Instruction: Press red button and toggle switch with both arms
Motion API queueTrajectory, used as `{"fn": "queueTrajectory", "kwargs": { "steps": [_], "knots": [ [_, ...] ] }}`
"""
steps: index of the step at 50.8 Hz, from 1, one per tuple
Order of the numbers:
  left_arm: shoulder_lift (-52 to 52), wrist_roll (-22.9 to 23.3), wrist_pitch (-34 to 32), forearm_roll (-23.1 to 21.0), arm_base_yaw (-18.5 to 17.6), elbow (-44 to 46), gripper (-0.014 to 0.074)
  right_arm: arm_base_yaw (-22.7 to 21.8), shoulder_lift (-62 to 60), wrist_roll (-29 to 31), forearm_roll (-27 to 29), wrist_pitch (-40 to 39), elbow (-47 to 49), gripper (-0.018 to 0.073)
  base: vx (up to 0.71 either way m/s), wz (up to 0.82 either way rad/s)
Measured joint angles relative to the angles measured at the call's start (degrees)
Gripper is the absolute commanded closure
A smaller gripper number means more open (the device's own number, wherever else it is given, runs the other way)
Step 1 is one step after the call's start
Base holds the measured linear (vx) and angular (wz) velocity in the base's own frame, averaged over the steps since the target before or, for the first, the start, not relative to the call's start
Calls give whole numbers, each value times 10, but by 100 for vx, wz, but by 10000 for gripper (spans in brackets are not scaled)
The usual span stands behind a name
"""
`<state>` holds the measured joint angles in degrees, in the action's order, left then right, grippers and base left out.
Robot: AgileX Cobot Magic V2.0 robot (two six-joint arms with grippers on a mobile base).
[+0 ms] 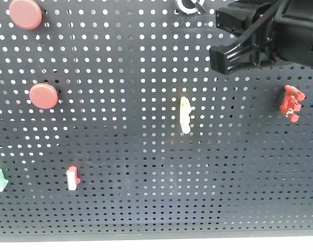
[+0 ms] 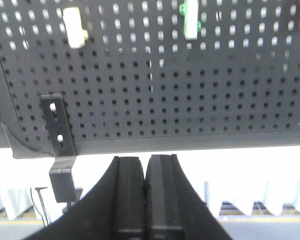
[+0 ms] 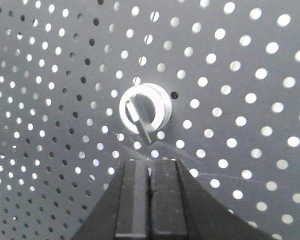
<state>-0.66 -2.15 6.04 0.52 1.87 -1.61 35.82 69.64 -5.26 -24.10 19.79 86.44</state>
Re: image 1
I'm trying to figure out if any lower red push button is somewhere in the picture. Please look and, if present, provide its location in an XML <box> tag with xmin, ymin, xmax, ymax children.
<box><xmin>29</xmin><ymin>83</ymin><xmax>59</xmax><ymax>109</ymax></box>

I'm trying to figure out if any red triple switch block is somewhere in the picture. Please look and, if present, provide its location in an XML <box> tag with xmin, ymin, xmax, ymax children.
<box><xmin>279</xmin><ymin>85</ymin><xmax>306</xmax><ymax>122</ymax></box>

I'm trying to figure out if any upper red push button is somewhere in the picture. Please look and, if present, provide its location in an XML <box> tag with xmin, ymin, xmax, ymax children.
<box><xmin>9</xmin><ymin>0</ymin><xmax>42</xmax><ymax>30</ymax></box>

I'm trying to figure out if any black white rotary knob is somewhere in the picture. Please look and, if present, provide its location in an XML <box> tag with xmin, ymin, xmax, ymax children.
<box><xmin>175</xmin><ymin>0</ymin><xmax>206</xmax><ymax>15</ymax></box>

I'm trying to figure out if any white toggle switch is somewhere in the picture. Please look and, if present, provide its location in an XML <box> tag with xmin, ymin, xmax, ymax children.
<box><xmin>179</xmin><ymin>96</ymin><xmax>192</xmax><ymax>134</ymax></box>

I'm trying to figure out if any red push button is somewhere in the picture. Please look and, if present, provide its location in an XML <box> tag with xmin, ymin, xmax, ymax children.
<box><xmin>29</xmin><ymin>83</ymin><xmax>59</xmax><ymax>109</ymax></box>
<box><xmin>9</xmin><ymin>0</ymin><xmax>42</xmax><ymax>30</ymax></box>

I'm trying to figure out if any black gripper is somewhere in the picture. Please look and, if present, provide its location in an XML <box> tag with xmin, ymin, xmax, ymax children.
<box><xmin>209</xmin><ymin>0</ymin><xmax>313</xmax><ymax>75</ymax></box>

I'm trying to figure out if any black perforated pegboard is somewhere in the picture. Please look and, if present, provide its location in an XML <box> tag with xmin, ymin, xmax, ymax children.
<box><xmin>0</xmin><ymin>1</ymin><xmax>313</xmax><ymax>241</ymax></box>

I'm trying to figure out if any red white rocker switch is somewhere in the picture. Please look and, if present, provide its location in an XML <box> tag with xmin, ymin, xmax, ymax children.
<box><xmin>66</xmin><ymin>166</ymin><xmax>81</xmax><ymax>191</ymax></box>

